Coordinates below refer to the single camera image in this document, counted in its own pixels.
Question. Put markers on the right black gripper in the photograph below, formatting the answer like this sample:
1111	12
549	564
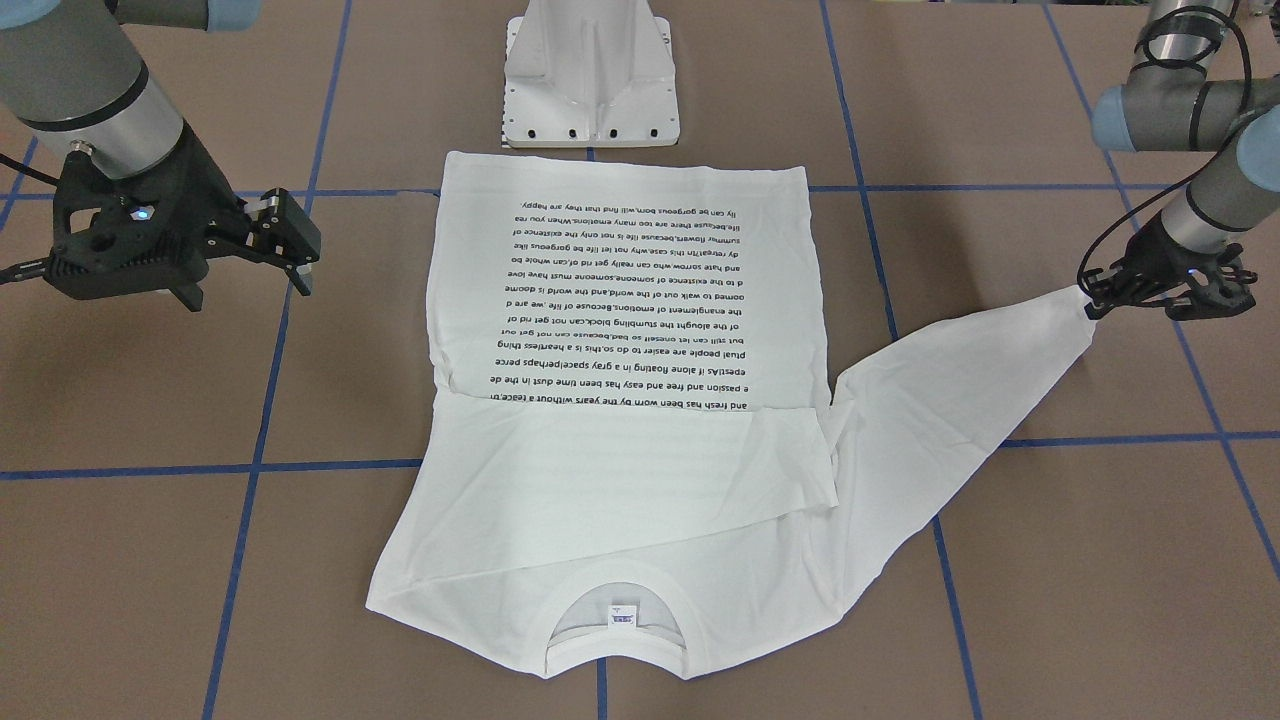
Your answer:
203	188

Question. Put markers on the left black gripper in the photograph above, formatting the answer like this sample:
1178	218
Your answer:
1153	252

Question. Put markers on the white long-sleeve printed shirt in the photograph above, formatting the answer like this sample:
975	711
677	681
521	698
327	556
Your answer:
636	449

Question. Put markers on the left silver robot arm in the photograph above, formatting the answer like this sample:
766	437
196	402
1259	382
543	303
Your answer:
1168	104

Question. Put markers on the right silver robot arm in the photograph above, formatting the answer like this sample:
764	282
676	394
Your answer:
70	74

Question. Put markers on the white camera stand pedestal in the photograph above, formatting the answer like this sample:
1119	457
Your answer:
589	74

